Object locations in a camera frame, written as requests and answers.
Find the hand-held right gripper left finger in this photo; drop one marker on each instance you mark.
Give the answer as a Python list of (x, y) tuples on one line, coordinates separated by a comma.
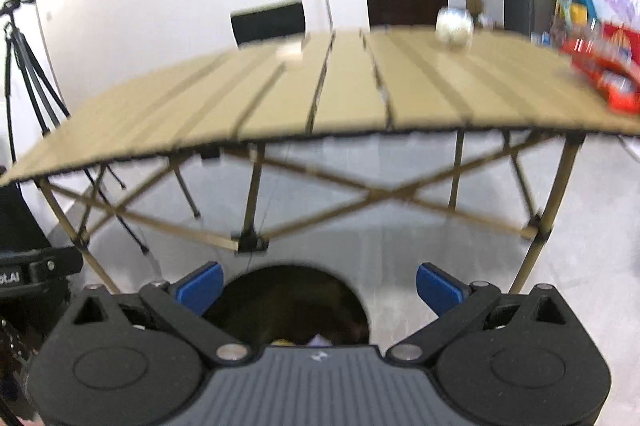
[(202, 286)]

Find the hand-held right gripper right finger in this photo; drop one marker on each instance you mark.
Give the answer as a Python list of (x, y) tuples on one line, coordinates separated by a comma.
[(437, 288)]

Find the tan folding table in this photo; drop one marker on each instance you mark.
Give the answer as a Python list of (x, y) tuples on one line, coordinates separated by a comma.
[(350, 96)]

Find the black tripod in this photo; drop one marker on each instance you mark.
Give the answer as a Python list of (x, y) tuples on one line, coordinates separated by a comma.
[(20, 49)]

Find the white crumpled plastic bag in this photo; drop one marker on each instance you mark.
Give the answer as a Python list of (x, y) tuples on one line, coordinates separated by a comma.
[(454, 29)]

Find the red snack bag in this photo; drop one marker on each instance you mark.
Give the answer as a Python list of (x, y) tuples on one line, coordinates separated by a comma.
[(620, 99)]

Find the black folding chair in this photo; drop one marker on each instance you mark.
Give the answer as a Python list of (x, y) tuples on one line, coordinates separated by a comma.
[(267, 21)]

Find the red gift box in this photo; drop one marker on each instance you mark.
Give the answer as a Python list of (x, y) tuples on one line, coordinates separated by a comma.
[(620, 35)]

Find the blue gift bag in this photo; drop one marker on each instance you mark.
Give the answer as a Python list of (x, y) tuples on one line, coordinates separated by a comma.
[(580, 1)]

